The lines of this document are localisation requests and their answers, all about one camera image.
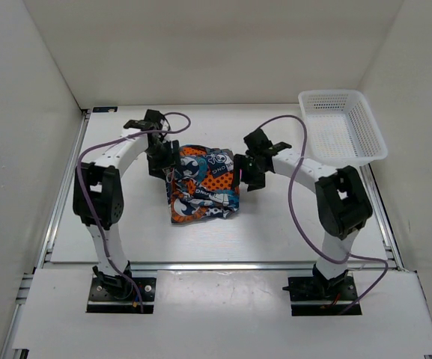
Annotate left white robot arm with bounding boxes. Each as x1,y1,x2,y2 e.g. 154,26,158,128
73,109,180,299

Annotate white perforated plastic basket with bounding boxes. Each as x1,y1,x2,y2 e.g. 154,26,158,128
298,89,388,168

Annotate aluminium rail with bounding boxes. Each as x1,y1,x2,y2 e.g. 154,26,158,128
359,165,406,271
16,109,91,310
129,261,404,272

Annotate black corner bracket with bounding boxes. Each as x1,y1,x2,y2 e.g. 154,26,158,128
92,106,118,113

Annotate aluminium right rail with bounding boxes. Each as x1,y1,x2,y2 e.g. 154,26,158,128
359,165,406,271

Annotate aluminium front rail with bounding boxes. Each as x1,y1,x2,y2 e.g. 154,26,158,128
129,261,404,272

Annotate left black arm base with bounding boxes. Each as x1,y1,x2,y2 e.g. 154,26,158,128
86,266,156,314

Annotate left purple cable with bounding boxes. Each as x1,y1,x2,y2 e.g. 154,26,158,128
76,111,192,314

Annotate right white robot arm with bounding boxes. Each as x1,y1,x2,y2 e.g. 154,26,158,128
234,129,373,299

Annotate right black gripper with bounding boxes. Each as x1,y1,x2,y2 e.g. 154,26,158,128
231,153,268,191

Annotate aluminium left rail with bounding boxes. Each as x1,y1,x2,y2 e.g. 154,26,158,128
16,109,91,310

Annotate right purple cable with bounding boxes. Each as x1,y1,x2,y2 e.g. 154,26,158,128
258,114,389,313

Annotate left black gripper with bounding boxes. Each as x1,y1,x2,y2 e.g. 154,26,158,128
144,139,183,180

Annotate colourful patterned shorts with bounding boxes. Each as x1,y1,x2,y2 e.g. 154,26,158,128
165,144,240,224

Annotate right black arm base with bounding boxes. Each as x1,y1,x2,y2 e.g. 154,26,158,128
282,268,362,316

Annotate purple cable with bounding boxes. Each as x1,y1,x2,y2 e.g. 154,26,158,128
258,114,389,313
76,111,192,314

